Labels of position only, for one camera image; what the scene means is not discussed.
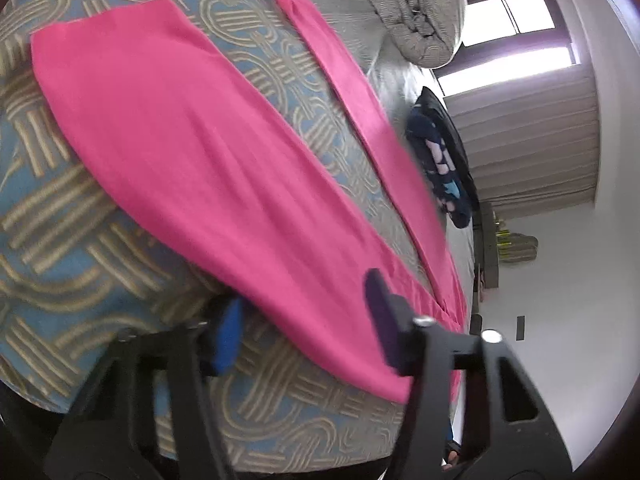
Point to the green cactus decoration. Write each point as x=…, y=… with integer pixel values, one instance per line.
x=514, y=247

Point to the navy star fleece blanket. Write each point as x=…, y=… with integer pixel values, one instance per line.
x=438, y=167

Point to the black flat cushion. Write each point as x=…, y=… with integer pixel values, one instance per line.
x=433, y=108

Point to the grey wall shelf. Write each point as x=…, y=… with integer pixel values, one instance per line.
x=486, y=260

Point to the window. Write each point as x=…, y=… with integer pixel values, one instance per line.
x=505, y=40

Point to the pink pants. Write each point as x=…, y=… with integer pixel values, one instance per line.
x=199, y=158

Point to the beige curtain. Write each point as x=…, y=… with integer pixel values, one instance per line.
x=533, y=143

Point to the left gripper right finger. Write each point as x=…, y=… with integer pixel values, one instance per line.
x=507, y=431

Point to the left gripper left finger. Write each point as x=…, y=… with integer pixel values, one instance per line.
x=110, y=430

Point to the grey folded duvet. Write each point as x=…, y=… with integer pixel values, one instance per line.
x=428, y=33

